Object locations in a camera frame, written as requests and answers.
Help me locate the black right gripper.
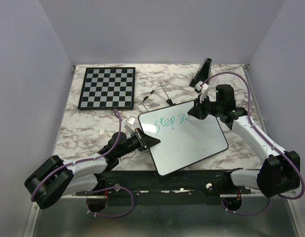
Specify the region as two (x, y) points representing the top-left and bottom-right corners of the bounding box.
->
(188, 93), (223, 120)

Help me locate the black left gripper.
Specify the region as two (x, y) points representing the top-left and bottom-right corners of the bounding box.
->
(117, 127), (160, 158)

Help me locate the white whiteboard black frame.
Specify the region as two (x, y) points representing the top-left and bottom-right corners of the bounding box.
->
(138, 101), (229, 176)

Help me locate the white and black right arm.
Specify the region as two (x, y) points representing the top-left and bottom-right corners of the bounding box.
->
(188, 82), (301, 198)

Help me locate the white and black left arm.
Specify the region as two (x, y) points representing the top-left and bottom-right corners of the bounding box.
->
(24, 129), (161, 209)

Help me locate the black triangular stand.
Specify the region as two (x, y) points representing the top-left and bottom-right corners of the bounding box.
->
(189, 58), (212, 87)

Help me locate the black white checkerboard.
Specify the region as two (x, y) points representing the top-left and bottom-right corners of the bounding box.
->
(78, 67), (136, 110)

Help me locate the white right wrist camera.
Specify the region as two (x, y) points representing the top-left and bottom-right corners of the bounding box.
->
(194, 81), (210, 103)

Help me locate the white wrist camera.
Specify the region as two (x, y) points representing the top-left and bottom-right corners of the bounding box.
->
(194, 81), (210, 103)
(124, 116), (136, 134)

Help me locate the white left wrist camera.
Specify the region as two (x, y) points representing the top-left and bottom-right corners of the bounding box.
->
(124, 116), (136, 134)

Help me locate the wire whiteboard easel stand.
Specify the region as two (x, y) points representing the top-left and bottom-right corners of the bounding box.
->
(136, 84), (176, 113)

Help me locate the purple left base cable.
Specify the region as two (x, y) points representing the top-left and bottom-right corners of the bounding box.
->
(86, 185), (135, 218)

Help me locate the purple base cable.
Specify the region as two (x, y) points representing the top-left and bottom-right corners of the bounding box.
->
(86, 185), (135, 218)
(221, 195), (273, 215)

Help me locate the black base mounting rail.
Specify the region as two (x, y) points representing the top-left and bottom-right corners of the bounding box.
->
(83, 168), (253, 205)

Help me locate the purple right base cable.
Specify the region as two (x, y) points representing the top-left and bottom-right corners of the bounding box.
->
(221, 195), (273, 215)

